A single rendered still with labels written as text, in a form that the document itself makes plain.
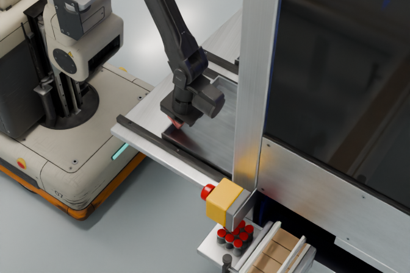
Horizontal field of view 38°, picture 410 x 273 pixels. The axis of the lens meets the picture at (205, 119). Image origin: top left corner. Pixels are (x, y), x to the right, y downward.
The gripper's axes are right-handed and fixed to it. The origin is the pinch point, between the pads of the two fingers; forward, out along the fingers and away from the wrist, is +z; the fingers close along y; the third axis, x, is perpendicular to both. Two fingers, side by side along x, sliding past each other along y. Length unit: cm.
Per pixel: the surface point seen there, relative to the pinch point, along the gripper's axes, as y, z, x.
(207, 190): 20.3, -15.4, -18.4
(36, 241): -42, 98, -24
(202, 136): 6.4, 0.5, 1.6
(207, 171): 14.5, -2.7, -7.8
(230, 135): 12.4, -0.5, 6.3
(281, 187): 33.6, -23.9, -12.0
